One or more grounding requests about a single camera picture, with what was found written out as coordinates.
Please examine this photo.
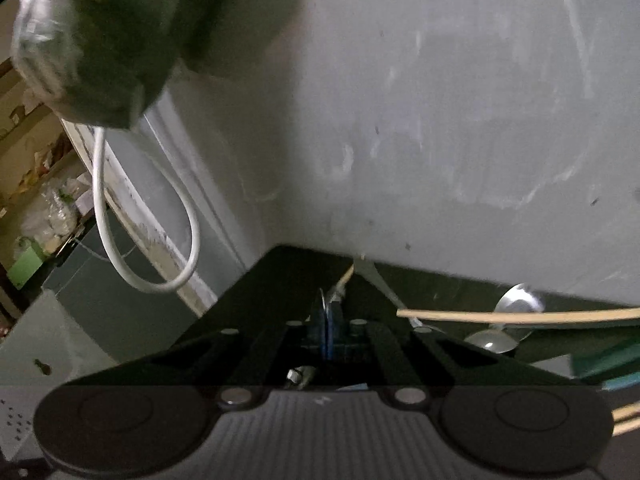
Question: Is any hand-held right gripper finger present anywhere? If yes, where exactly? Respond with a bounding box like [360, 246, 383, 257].
[330, 304, 587, 387]
[65, 304, 332, 387]

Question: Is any metal fork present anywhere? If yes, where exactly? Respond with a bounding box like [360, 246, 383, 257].
[356, 256, 407, 311]

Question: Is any white perforated utensil basket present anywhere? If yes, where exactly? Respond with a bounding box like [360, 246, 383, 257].
[0, 287, 121, 466]

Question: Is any dark green table mat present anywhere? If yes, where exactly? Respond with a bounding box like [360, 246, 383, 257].
[107, 245, 640, 391]

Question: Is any metal spoon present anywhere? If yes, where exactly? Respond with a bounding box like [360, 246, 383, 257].
[494, 283, 545, 330]
[464, 328, 520, 357]

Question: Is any green box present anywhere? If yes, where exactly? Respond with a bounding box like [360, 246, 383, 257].
[7, 247, 49, 291]

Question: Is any cluttered wooden shelf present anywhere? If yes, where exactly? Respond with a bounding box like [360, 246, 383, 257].
[0, 55, 98, 321]

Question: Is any white cable loop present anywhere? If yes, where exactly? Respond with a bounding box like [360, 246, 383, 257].
[91, 85, 202, 293]

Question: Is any green handled kitchen tool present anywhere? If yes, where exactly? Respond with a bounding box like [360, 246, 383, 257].
[522, 337, 640, 392]

